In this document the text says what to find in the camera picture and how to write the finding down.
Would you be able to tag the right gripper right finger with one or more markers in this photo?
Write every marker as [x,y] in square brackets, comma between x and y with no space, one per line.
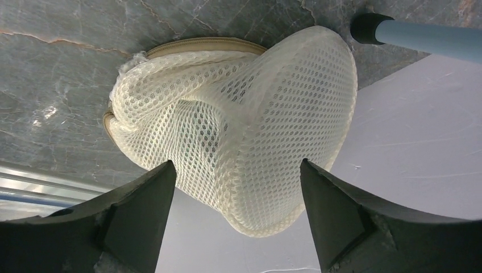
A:
[356,231]

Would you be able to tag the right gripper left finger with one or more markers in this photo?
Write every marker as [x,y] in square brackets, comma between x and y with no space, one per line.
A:
[126,225]

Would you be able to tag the white round tub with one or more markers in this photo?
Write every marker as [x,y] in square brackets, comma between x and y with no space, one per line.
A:
[237,119]

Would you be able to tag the blue tripod stand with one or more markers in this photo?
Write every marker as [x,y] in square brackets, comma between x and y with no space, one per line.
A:
[456,42]

